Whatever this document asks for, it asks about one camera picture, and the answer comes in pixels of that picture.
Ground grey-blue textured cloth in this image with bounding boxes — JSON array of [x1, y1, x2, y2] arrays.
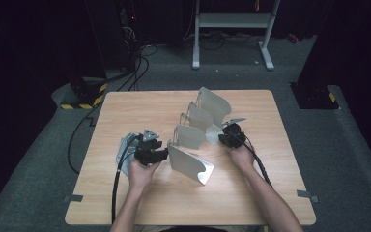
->
[[115, 131, 141, 177]]

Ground dark equipment rack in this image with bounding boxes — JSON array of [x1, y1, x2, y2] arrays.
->
[[117, 0, 143, 73]]

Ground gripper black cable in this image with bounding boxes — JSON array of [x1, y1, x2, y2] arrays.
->
[[235, 130, 273, 188], [110, 134, 141, 225]]

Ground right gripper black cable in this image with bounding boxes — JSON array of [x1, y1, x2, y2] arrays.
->
[[235, 130, 273, 188]]

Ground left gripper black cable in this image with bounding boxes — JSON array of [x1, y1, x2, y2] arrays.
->
[[110, 134, 141, 225]]

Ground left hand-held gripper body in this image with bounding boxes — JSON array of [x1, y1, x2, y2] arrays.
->
[[134, 129, 160, 167]]

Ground black floor cable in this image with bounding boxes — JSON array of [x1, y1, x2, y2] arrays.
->
[[67, 44, 158, 177]]

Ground person's right hand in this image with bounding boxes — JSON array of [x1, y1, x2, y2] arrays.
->
[[228, 143, 257, 175]]

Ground black yellow striped stand base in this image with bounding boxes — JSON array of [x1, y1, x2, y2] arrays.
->
[[59, 76, 109, 110]]

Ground expandable metal book stand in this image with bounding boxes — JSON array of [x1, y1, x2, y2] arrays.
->
[[167, 86, 233, 187]]

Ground black base with yellow mark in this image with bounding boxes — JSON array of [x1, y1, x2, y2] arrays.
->
[[289, 81, 342, 110]]

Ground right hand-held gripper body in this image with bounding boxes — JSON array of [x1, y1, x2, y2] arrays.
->
[[217, 117, 247, 149]]

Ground person's left hand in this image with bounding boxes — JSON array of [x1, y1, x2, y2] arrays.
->
[[127, 159, 162, 194]]

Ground black cable bundle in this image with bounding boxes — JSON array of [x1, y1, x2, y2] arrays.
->
[[199, 30, 262, 51]]

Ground grey tape strip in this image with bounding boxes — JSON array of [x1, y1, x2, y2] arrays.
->
[[63, 193, 84, 203], [296, 189, 321, 204]]

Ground white metal stand frame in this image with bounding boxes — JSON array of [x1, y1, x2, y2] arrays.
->
[[191, 0, 281, 72]]

